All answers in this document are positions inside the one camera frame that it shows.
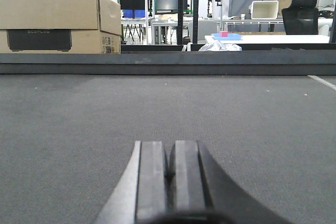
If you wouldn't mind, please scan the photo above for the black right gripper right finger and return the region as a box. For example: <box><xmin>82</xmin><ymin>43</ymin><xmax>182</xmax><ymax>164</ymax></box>
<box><xmin>170</xmin><ymin>140</ymin><xmax>289</xmax><ymax>223</ymax></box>

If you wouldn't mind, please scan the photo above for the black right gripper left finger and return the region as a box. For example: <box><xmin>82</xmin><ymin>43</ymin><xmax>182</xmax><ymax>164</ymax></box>
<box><xmin>94</xmin><ymin>141</ymin><xmax>167</xmax><ymax>223</ymax></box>

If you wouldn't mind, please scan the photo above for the white plastic bin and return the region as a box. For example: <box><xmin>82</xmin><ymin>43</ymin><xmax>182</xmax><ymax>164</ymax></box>
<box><xmin>249</xmin><ymin>0</ymin><xmax>279</xmax><ymax>19</ymax></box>

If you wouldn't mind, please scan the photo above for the crumpled clear plastic bag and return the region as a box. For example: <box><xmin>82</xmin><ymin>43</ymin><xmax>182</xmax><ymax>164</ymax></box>
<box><xmin>199</xmin><ymin>40</ymin><xmax>242</xmax><ymax>51</ymax></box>

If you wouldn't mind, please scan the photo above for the light blue flat tray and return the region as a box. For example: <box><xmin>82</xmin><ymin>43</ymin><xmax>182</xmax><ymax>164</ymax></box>
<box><xmin>211</xmin><ymin>33</ymin><xmax>242</xmax><ymax>40</ymax></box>

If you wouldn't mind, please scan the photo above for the white table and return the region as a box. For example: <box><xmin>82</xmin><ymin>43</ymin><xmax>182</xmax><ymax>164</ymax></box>
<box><xmin>220</xmin><ymin>35</ymin><xmax>329</xmax><ymax>44</ymax></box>

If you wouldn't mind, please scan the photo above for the small pink cube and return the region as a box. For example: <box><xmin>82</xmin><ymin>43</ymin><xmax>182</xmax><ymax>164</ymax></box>
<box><xmin>219</xmin><ymin>30</ymin><xmax>228</xmax><ymax>37</ymax></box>

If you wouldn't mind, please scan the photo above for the large brown cardboard box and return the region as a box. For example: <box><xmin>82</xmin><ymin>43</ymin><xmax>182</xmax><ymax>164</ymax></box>
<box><xmin>1</xmin><ymin>0</ymin><xmax>121</xmax><ymax>54</ymax></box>

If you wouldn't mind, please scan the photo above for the black office chair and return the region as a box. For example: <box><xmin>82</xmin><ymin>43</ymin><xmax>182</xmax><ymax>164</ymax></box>
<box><xmin>281</xmin><ymin>0</ymin><xmax>319</xmax><ymax>35</ymax></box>

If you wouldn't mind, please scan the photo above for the black conveyor side rail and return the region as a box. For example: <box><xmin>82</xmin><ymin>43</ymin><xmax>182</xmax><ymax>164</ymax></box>
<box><xmin>1</xmin><ymin>49</ymin><xmax>335</xmax><ymax>76</ymax></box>

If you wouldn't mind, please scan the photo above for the black vertical post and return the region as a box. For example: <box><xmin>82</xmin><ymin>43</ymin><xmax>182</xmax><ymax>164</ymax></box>
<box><xmin>176</xmin><ymin>0</ymin><xmax>184</xmax><ymax>45</ymax></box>

